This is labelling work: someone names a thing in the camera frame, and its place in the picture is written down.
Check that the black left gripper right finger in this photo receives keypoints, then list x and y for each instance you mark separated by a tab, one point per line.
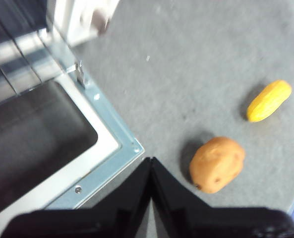
211	223

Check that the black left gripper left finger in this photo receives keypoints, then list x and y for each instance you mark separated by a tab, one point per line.
99	223

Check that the white oven knob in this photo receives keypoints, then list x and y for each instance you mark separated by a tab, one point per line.
100	23

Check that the brown potato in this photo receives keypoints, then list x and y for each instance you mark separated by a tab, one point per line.
217	164

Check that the yellow corn cob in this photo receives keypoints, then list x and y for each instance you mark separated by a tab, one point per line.
269	100

